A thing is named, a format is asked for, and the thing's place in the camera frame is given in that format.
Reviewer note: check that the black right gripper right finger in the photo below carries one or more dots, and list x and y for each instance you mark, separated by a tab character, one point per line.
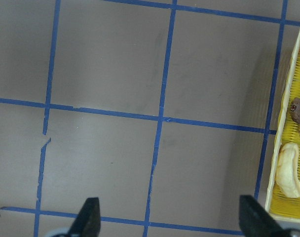
254	221

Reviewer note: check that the yellow plastic mesh tray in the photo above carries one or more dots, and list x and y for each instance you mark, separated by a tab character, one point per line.
277	204

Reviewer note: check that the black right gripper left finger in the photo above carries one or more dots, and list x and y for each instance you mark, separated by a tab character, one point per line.
88	220

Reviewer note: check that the cream toy banana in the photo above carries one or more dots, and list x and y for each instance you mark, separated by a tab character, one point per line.
287	170

